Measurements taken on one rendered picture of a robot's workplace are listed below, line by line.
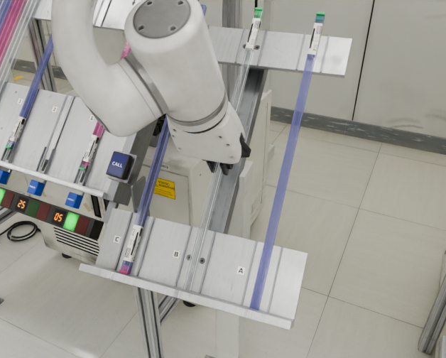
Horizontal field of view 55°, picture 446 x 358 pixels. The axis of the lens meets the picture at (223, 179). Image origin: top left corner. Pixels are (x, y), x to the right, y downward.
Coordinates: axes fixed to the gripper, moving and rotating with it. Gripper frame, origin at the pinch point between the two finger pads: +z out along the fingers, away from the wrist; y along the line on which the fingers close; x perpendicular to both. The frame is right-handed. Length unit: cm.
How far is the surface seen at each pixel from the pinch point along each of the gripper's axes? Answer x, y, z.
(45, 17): 35, -58, 8
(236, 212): -3.5, 1.6, 14.4
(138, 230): -14.0, -10.6, 2.2
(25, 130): 6, -53, 14
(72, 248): -8, -75, 85
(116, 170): -1.7, -23.0, 9.1
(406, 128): 120, 48, 168
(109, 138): 6.5, -29.7, 12.4
